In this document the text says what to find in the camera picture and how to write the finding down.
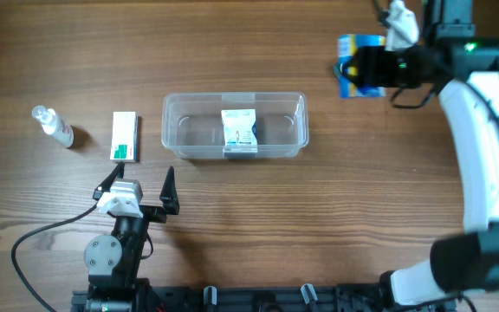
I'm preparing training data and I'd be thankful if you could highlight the white medicine box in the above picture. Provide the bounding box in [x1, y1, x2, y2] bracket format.
[221, 109, 258, 157]

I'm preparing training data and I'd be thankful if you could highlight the clear plastic container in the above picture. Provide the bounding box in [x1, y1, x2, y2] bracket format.
[161, 92, 309, 159]

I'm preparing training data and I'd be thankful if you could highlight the white spray bottle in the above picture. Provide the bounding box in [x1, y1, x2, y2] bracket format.
[32, 106, 74, 148]

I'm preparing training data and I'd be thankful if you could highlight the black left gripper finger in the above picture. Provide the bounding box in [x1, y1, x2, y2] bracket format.
[159, 166, 179, 208]
[93, 162, 125, 199]

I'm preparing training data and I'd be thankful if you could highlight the white green box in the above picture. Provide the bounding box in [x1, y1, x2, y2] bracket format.
[110, 112, 139, 162]

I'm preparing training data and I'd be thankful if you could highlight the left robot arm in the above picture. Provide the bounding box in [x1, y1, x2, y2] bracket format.
[75, 162, 179, 312]

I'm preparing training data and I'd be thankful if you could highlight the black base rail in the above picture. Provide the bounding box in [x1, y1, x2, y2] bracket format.
[71, 283, 476, 312]

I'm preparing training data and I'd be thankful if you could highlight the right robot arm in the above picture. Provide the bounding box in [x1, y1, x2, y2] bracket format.
[341, 1, 499, 311]

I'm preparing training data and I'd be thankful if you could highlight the blue yellow VapoDrops box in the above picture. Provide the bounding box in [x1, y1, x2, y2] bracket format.
[333, 34, 386, 99]

